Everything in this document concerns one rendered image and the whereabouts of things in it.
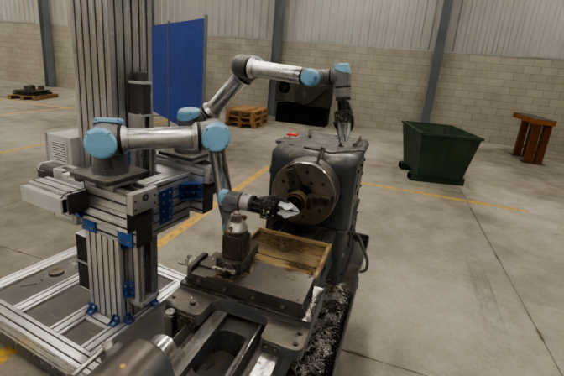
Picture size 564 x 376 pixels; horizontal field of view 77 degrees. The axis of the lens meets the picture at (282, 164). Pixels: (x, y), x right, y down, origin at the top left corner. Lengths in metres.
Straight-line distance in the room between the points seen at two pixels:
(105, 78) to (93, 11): 0.28
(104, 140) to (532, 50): 11.44
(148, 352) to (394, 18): 11.25
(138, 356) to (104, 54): 1.37
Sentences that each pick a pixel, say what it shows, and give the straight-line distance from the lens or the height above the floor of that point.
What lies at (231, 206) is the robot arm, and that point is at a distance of 1.55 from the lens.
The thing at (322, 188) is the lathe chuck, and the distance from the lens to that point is 1.65.
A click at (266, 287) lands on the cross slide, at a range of 1.20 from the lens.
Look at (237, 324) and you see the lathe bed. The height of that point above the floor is 0.84.
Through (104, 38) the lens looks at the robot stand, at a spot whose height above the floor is 1.71.
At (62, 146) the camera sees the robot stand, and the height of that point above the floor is 1.18.
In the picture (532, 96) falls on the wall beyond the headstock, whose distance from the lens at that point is 12.02.
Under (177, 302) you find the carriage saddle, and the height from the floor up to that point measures 0.91.
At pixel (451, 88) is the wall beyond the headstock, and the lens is 11.57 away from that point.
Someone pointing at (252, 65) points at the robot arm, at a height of 1.65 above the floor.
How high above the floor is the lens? 1.66
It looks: 16 degrees down
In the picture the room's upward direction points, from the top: 5 degrees clockwise
